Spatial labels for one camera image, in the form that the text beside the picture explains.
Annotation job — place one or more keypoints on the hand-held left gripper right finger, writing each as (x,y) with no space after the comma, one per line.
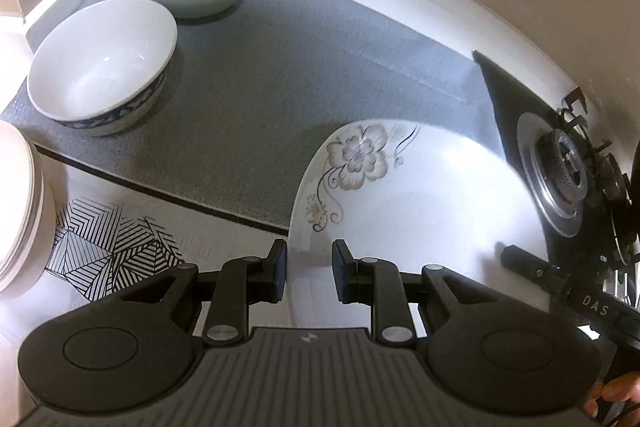
(342,274)

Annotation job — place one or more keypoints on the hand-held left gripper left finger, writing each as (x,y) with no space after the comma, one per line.
(279,274)

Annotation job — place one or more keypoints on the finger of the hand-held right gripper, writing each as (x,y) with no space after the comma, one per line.
(530,266)

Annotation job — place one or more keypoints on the white floral plate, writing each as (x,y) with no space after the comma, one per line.
(425,207)

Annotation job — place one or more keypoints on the stack of white plates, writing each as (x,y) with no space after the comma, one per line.
(20,207)

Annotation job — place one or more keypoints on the white bowl with blue pattern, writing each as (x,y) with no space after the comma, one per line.
(100,57)

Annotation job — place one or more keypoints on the person's right hand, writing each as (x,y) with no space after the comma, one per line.
(617,394)

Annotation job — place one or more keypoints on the metal stove burner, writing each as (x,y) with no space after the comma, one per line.
(560,172)

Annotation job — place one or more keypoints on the black pan support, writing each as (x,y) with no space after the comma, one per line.
(617,187)

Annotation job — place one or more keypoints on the black white geometric print mat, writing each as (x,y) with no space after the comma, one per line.
(125,237)

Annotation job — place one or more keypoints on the grey woven mat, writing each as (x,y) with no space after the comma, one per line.
(300,57)

